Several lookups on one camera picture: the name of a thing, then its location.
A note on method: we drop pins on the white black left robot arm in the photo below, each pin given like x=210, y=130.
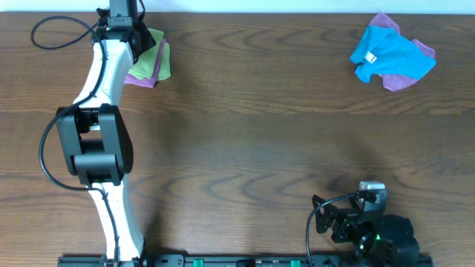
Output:
x=95, y=142

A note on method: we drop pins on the blue cloth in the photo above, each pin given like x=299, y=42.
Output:
x=383, y=51

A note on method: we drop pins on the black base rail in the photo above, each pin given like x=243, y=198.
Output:
x=178, y=260

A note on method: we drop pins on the folded light green cloth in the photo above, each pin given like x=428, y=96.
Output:
x=165, y=66

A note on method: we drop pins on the crumpled purple cloth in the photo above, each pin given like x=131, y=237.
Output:
x=394, y=82

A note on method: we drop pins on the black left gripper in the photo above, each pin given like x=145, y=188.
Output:
x=119, y=21

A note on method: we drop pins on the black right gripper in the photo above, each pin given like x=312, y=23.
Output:
x=346, y=219

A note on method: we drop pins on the folded purple cloth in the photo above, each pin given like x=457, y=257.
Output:
x=153, y=66

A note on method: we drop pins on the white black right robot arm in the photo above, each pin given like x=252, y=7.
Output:
x=380, y=239

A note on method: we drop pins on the yellow-green cloth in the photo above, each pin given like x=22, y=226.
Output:
x=145, y=71

